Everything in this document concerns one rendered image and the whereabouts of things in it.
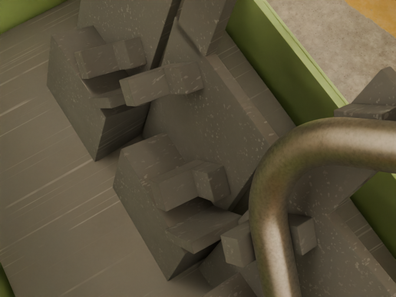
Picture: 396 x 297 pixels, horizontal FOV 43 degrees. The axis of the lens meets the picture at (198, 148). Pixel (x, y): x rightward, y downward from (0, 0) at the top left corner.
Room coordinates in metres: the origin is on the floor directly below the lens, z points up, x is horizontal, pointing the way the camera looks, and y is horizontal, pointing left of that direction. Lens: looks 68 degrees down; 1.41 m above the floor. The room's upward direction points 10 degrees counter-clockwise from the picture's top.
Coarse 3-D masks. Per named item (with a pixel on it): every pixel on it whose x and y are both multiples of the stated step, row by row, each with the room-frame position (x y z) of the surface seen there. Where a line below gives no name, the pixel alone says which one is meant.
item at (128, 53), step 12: (96, 48) 0.31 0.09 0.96; (108, 48) 0.31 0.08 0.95; (120, 48) 0.31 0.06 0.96; (132, 48) 0.30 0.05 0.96; (84, 60) 0.30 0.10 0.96; (96, 60) 0.30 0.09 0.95; (108, 60) 0.30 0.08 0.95; (120, 60) 0.30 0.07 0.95; (132, 60) 0.29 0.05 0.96; (144, 60) 0.29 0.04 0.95; (84, 72) 0.29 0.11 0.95; (96, 72) 0.29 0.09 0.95; (108, 72) 0.29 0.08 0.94
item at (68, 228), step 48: (0, 48) 0.41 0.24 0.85; (48, 48) 0.40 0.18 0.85; (0, 96) 0.34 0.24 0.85; (48, 96) 0.33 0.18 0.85; (0, 144) 0.27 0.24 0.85; (48, 144) 0.26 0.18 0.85; (0, 192) 0.21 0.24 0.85; (48, 192) 0.20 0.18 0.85; (96, 192) 0.19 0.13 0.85; (0, 240) 0.15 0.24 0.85; (48, 240) 0.14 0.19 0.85; (96, 240) 0.13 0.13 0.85; (48, 288) 0.09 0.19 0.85; (96, 288) 0.08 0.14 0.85; (144, 288) 0.07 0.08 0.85; (192, 288) 0.06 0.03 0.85
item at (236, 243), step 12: (288, 216) 0.09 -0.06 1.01; (300, 216) 0.08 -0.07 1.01; (240, 228) 0.08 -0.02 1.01; (300, 228) 0.07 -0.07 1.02; (312, 228) 0.07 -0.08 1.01; (228, 240) 0.07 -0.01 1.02; (240, 240) 0.07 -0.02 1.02; (300, 240) 0.06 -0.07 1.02; (312, 240) 0.06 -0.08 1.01; (228, 252) 0.07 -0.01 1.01; (240, 252) 0.06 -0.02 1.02; (252, 252) 0.06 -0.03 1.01; (300, 252) 0.06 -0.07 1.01; (240, 264) 0.06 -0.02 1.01
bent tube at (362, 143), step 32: (320, 128) 0.11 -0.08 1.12; (352, 128) 0.10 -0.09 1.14; (384, 128) 0.10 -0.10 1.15; (288, 160) 0.10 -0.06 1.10; (320, 160) 0.10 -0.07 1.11; (352, 160) 0.09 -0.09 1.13; (384, 160) 0.08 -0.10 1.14; (256, 192) 0.10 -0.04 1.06; (288, 192) 0.09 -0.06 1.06; (256, 224) 0.08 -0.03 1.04; (288, 224) 0.08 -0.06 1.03; (256, 256) 0.06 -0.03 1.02; (288, 256) 0.05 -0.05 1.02; (288, 288) 0.03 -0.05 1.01
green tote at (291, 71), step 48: (0, 0) 0.45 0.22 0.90; (48, 0) 0.47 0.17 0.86; (240, 0) 0.36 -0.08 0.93; (240, 48) 0.36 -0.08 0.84; (288, 48) 0.27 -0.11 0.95; (288, 96) 0.26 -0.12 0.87; (336, 96) 0.21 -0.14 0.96; (384, 192) 0.11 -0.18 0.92; (384, 240) 0.08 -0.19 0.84; (0, 288) 0.09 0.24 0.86
